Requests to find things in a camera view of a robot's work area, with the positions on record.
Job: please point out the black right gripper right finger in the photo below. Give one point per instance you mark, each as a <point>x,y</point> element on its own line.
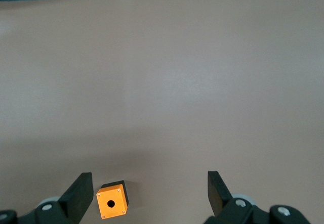
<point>219,196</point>

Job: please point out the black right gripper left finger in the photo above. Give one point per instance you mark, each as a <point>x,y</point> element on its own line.
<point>78,196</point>

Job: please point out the orange button box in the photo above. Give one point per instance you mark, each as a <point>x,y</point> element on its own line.
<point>106,196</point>

